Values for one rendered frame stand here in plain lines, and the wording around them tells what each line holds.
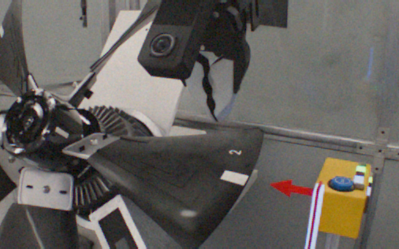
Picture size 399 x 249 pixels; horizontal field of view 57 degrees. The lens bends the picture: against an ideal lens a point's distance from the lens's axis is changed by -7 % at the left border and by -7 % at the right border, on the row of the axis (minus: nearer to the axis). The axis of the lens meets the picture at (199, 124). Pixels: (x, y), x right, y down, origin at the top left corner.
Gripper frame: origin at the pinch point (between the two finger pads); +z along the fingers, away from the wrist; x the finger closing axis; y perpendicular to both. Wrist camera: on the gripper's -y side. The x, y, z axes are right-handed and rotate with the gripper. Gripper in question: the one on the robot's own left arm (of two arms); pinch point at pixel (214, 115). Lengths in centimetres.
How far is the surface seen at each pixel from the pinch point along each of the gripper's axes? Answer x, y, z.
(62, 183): 27.4, -4.5, 15.8
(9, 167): 40.1, -5.7, 15.2
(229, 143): 1.7, 6.4, 9.5
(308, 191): -11.3, 1.0, 10.0
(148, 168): 9.5, -2.7, 8.6
